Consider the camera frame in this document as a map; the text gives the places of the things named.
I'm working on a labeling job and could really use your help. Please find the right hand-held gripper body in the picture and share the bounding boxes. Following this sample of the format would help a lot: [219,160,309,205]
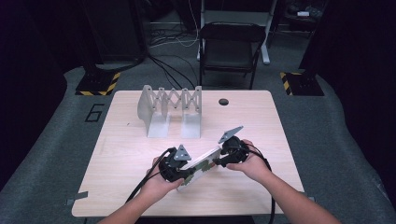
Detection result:
[217,125,250,166]

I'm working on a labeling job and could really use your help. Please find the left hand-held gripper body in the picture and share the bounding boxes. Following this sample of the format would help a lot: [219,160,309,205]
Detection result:
[158,144,192,184]

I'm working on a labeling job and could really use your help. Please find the white caterpillar picture book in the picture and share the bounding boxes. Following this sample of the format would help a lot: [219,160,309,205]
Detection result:
[176,146,223,191]

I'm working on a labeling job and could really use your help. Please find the person's left hand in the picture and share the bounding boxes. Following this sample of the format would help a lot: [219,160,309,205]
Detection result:
[140,154,185,203]

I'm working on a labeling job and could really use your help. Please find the person's right hand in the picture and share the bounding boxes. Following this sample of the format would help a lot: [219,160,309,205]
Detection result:
[226,138,273,185]

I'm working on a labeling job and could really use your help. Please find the grey expandable book rack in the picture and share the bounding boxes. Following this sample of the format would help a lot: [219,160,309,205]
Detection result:
[136,84,203,139]

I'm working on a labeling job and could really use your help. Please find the black yellow striped stand base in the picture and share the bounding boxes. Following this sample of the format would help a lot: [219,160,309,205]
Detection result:
[278,68,325,97]
[75,63,121,97]

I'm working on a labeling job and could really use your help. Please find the black folding chair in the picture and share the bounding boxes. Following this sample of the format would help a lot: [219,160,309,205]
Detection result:
[198,21,268,91]

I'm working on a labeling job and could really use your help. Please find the black cabinet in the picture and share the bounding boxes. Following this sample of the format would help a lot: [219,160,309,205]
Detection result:
[79,0,148,64]

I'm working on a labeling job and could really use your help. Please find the left hand-held gripper black cable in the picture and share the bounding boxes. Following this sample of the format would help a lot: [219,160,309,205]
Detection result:
[125,147,176,203]

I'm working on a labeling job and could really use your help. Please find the hand-held gripper black cable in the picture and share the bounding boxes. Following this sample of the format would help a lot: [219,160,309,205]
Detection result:
[246,143,277,224]
[125,147,176,203]

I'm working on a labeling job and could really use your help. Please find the right hand-held gripper black cable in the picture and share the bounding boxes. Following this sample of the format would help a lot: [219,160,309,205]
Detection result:
[246,143,277,224]

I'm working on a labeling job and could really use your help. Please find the black floor cables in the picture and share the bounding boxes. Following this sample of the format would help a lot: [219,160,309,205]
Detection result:
[147,53,201,91]

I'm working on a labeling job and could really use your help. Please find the white floor cables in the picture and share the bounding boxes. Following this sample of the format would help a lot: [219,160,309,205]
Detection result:
[148,0,201,49]

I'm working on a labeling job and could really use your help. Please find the white desk frame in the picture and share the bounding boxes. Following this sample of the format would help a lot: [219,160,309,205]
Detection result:
[196,0,278,65]

